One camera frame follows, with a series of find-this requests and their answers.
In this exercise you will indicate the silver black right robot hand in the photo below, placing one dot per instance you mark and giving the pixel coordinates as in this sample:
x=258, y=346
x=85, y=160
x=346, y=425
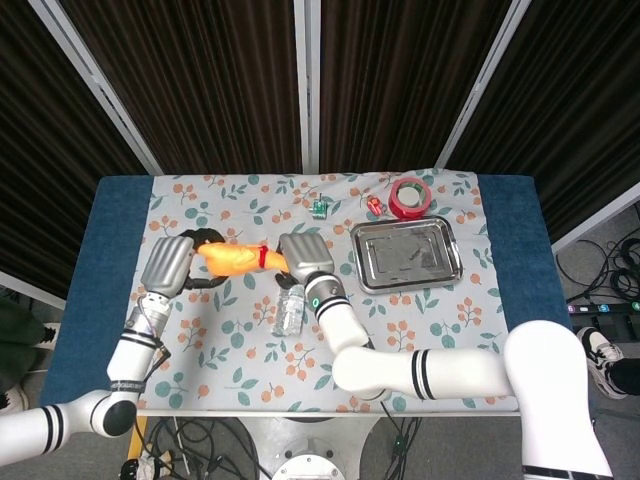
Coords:
x=307, y=255

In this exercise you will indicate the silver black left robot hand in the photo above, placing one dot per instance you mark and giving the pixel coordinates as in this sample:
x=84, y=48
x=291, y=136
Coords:
x=167, y=265

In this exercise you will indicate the orange rubber chicken toy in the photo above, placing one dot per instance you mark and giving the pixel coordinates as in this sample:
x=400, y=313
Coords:
x=230, y=260

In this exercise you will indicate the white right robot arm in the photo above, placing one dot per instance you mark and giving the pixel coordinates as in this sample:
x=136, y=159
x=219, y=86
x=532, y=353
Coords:
x=450, y=375

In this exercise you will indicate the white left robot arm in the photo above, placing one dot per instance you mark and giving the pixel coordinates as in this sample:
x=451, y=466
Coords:
x=127, y=360

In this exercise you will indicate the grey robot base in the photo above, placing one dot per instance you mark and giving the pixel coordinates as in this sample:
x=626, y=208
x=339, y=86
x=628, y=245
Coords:
x=310, y=450

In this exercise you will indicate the rectangular stainless steel tray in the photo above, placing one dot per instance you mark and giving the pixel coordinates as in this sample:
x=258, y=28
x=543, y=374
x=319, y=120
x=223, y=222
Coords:
x=405, y=255

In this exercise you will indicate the small green toy car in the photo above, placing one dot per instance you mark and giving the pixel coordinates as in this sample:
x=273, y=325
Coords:
x=318, y=210

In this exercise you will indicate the clear plastic water bottle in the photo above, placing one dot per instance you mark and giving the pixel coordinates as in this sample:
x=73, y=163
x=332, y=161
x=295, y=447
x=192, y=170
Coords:
x=287, y=315

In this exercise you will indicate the blue felt table cover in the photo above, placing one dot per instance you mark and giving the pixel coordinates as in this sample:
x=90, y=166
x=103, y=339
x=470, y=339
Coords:
x=100, y=250

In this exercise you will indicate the small red toy car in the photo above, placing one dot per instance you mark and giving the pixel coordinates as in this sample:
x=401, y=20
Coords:
x=374, y=205

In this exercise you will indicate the red tape roll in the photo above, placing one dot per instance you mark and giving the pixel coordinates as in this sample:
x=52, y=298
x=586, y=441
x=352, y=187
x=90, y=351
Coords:
x=396, y=206

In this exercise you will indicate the floral leaf print tablecloth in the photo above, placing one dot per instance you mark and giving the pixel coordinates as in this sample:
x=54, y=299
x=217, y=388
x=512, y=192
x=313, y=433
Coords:
x=225, y=360

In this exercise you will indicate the person green clothing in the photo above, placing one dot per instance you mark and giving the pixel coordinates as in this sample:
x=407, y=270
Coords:
x=20, y=335

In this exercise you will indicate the black power strip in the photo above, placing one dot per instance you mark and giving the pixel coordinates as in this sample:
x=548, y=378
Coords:
x=600, y=308

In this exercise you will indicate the white black sneaker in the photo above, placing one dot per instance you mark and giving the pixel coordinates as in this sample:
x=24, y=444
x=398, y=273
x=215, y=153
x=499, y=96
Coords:
x=597, y=357

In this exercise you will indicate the black trouser leg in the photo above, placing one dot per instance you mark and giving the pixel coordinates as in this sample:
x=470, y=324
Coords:
x=627, y=375

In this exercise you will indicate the dark partition panel white frame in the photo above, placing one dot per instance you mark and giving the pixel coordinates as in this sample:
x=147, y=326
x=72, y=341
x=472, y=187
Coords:
x=210, y=90
x=40, y=175
x=400, y=75
x=575, y=100

